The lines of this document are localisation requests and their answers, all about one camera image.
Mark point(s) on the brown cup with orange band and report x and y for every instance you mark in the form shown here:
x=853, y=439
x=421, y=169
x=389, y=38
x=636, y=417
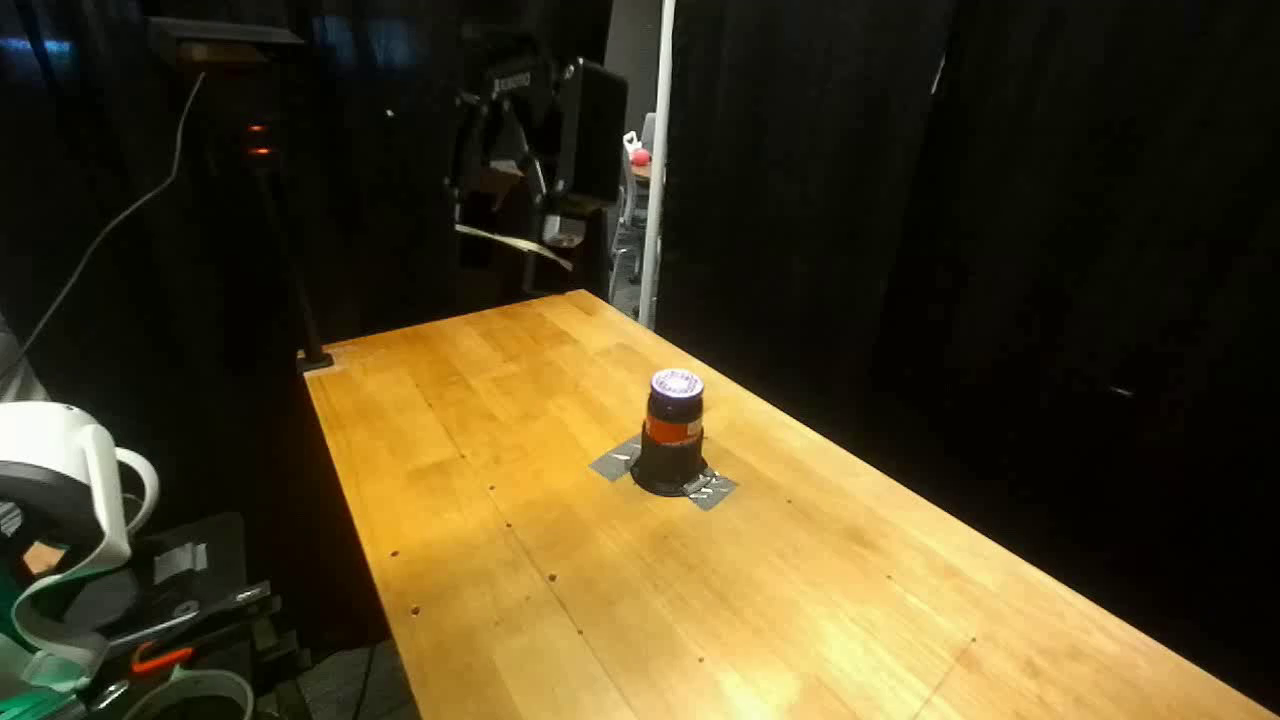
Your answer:
x=670, y=432

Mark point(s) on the black equipment on stand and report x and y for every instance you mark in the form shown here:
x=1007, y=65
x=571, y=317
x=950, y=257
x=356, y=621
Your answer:
x=539, y=166

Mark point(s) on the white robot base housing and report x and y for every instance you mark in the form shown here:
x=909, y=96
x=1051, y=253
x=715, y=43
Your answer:
x=80, y=491

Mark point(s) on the grey duct tape piece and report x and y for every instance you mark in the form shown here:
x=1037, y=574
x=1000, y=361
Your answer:
x=619, y=463

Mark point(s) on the grey duct tape strip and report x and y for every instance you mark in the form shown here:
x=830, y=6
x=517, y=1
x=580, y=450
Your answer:
x=711, y=491

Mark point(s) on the white vertical pole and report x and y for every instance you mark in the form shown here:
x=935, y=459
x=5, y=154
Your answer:
x=659, y=172

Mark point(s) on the black tripod stand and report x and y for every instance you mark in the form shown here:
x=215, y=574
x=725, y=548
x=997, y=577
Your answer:
x=250, y=62

